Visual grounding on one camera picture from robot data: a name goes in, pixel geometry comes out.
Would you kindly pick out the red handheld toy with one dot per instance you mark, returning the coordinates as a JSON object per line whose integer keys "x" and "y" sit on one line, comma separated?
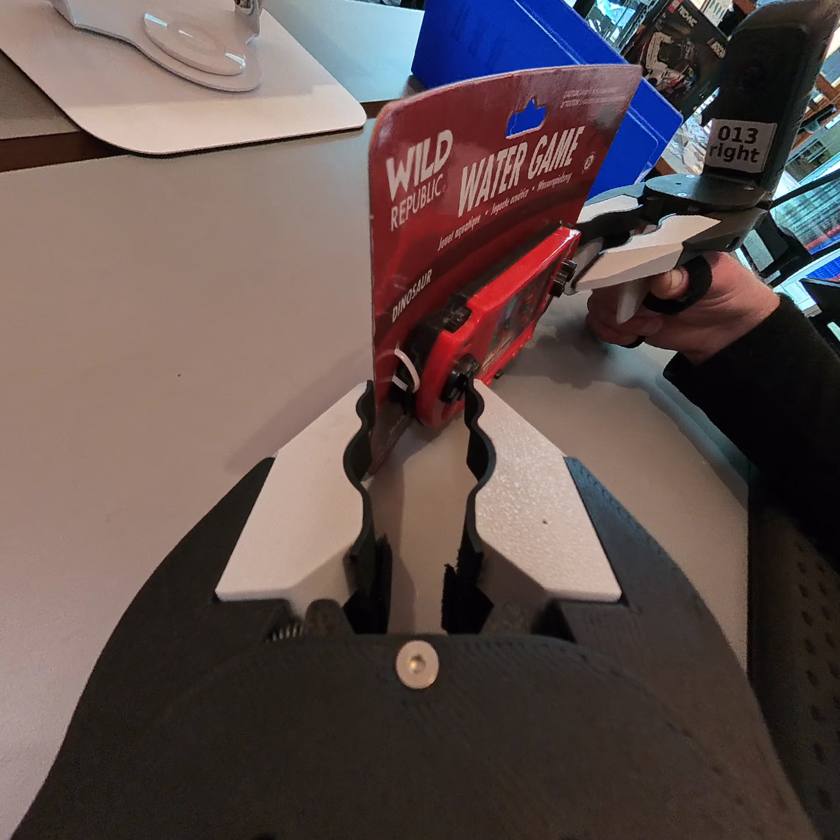
{"x": 472, "y": 177}

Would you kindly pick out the blue plastic bin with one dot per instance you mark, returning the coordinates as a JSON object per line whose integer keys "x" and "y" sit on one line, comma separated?
{"x": 656, "y": 111}
{"x": 492, "y": 39}

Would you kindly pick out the black perforated foam pad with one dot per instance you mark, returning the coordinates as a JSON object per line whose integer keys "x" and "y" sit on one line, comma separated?
{"x": 794, "y": 656}

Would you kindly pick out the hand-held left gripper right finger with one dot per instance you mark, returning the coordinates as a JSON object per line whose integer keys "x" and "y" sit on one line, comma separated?
{"x": 541, "y": 525}

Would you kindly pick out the person's right forearm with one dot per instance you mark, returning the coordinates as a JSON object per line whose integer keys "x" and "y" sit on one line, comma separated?
{"x": 781, "y": 407}

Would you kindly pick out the person's right hand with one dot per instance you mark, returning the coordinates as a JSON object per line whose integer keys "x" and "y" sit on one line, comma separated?
{"x": 728, "y": 308}

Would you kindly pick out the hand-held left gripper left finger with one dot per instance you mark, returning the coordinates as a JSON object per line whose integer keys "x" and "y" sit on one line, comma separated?
{"x": 295, "y": 531}

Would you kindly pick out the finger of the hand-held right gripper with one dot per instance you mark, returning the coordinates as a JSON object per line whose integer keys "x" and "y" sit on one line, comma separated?
{"x": 636, "y": 262}
{"x": 610, "y": 205}

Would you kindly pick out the toy car box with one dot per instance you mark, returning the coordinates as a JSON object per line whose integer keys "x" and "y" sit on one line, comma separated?
{"x": 682, "y": 46}

